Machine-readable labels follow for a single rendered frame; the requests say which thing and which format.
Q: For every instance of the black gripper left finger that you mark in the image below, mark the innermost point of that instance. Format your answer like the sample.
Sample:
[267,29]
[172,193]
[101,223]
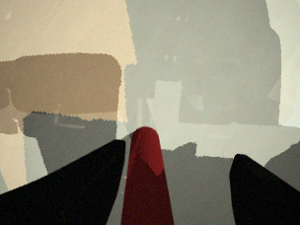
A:
[80,193]

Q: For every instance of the dark red peg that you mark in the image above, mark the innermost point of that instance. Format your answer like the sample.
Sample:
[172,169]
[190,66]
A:
[146,200]

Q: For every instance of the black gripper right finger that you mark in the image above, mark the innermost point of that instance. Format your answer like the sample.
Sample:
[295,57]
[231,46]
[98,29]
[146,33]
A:
[259,197]

